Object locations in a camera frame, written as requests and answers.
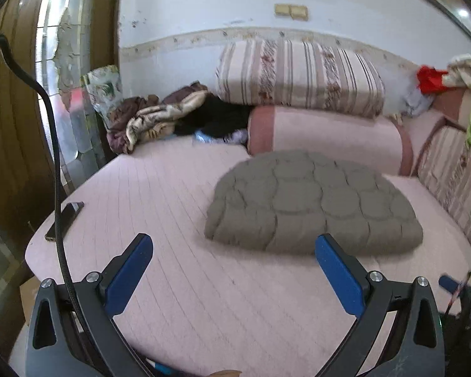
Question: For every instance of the blue plastic wrapper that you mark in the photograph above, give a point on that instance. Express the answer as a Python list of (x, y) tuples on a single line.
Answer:
[(204, 137)]

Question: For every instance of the striped floral sofa cushion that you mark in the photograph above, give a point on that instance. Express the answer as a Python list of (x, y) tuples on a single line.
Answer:
[(451, 172), (298, 74)]

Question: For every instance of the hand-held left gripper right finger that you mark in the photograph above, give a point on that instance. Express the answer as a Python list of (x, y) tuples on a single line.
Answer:
[(337, 271)]

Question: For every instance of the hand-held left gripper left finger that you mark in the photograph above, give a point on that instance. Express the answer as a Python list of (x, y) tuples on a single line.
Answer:
[(129, 271)]

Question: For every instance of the beige wall switch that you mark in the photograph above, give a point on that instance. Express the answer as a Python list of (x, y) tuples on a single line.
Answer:
[(283, 10), (299, 12)]

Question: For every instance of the floral patterned pillow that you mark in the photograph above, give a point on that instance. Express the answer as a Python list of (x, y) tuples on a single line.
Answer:
[(102, 90)]

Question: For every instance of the olive quilted hooded jacket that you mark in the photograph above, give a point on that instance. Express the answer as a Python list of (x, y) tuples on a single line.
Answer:
[(310, 204)]

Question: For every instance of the red cloth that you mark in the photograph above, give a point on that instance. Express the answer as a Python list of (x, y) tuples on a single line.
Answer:
[(429, 80)]

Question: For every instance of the mirrored glass tile panel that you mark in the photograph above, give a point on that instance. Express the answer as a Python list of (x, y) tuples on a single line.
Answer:
[(78, 141)]

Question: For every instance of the brown wooden door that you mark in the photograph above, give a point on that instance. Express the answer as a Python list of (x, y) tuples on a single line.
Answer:
[(15, 145)]

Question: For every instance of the brown cardboard box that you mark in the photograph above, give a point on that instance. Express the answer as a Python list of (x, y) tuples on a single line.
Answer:
[(28, 302)]

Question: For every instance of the grey-blue cloth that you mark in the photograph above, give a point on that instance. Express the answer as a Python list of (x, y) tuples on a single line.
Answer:
[(416, 102)]

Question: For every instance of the brown floral blanket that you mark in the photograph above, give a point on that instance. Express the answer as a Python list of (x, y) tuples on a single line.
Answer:
[(153, 121)]

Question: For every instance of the black smartphone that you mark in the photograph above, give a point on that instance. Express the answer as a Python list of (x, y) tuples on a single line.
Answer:
[(64, 220)]

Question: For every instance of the black cloth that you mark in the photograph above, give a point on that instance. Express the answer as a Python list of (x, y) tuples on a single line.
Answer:
[(219, 118)]

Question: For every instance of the pink mauve sofa backrest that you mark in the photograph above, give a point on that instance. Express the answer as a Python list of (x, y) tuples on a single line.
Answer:
[(420, 125)]

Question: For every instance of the pink quilted mattress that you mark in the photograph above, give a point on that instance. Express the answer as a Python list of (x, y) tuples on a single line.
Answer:
[(161, 188)]

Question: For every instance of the cream crumpled cloth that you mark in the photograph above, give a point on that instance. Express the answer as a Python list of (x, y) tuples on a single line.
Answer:
[(465, 70)]

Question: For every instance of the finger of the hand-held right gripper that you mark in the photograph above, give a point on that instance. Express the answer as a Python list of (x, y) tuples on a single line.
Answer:
[(449, 284)]

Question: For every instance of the pink bolster cushion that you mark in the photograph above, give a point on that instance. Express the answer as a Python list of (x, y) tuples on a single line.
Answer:
[(329, 133)]

